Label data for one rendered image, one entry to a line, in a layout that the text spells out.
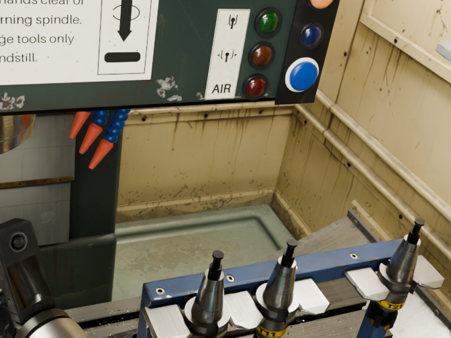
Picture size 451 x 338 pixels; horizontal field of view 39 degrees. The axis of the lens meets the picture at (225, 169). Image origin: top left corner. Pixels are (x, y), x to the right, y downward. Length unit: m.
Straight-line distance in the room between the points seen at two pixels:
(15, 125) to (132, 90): 0.20
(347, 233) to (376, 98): 0.37
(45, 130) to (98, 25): 0.79
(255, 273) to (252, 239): 1.12
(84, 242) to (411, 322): 0.78
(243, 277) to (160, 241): 1.07
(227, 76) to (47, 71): 0.16
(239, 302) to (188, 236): 1.13
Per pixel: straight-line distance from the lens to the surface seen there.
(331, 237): 1.79
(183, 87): 0.58
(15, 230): 0.74
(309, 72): 0.62
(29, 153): 1.34
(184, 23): 0.56
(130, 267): 1.92
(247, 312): 0.93
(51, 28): 0.53
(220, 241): 2.06
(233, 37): 0.58
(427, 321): 1.61
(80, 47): 0.54
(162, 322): 0.89
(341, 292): 1.50
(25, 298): 0.76
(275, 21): 0.59
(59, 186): 1.40
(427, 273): 1.10
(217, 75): 0.59
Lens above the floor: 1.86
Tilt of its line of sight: 32 degrees down
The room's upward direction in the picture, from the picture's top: 10 degrees clockwise
